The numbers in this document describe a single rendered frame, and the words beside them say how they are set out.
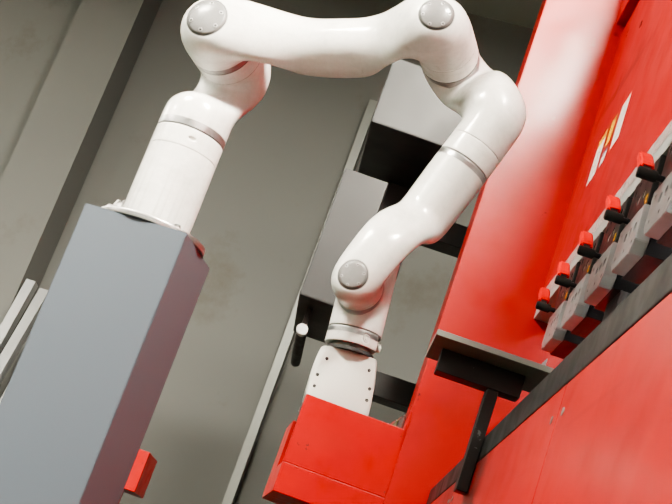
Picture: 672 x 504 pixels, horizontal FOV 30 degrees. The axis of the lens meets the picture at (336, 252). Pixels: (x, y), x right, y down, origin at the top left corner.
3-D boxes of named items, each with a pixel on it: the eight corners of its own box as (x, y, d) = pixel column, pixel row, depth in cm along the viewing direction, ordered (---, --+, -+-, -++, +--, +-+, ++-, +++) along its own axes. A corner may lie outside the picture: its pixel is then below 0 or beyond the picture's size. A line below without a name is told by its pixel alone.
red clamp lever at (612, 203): (606, 191, 209) (606, 210, 200) (629, 199, 209) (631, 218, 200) (602, 200, 210) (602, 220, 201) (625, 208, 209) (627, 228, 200)
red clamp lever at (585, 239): (580, 227, 228) (579, 246, 219) (601, 234, 228) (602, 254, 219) (576, 236, 229) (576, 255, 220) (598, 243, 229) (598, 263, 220)
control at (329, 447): (261, 498, 200) (299, 393, 205) (354, 532, 201) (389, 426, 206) (272, 490, 181) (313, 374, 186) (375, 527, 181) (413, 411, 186)
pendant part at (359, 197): (292, 331, 355) (333, 218, 365) (332, 346, 354) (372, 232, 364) (298, 294, 312) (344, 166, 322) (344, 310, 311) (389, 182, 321)
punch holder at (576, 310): (558, 330, 242) (581, 253, 246) (600, 344, 241) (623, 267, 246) (575, 311, 227) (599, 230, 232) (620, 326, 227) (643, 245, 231)
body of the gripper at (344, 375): (378, 358, 197) (361, 427, 194) (316, 341, 196) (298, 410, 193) (387, 350, 189) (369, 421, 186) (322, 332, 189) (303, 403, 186)
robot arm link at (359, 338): (378, 345, 198) (374, 363, 197) (325, 330, 197) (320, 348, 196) (388, 336, 190) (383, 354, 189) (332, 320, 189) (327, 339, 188)
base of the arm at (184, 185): (81, 200, 201) (124, 100, 206) (114, 240, 219) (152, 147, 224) (189, 232, 197) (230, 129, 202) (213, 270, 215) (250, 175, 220)
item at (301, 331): (288, 364, 359) (298, 339, 362) (298, 368, 359) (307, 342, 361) (294, 332, 316) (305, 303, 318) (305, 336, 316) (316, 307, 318)
